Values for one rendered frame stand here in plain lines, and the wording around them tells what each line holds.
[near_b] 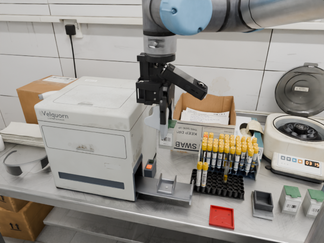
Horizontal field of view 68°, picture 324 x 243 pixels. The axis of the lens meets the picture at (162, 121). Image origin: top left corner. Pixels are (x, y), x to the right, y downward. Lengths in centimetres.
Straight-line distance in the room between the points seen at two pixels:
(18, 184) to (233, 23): 82
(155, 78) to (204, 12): 22
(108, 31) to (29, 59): 52
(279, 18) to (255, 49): 76
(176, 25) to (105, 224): 129
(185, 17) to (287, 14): 14
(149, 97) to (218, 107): 64
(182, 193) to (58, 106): 43
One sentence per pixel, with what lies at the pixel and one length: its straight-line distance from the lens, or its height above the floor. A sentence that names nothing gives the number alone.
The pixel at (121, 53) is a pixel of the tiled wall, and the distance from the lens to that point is 126.
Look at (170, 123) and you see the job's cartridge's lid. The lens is 63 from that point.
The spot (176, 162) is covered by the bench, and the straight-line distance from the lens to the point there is 93.
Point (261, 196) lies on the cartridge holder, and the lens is 83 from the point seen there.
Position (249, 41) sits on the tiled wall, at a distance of 116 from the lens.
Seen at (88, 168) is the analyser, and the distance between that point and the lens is 76.
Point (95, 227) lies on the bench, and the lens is 154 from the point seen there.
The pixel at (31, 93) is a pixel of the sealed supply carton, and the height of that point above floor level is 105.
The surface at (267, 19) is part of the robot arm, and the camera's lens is 43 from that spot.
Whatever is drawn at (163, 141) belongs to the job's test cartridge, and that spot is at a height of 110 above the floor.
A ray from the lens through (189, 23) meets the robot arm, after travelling 41.
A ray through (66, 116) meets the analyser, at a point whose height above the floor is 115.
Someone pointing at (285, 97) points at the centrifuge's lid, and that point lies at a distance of 120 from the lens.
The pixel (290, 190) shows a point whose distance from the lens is 81.
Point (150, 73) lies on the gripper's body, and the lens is 58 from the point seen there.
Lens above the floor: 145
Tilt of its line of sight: 28 degrees down
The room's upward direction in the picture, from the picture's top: straight up
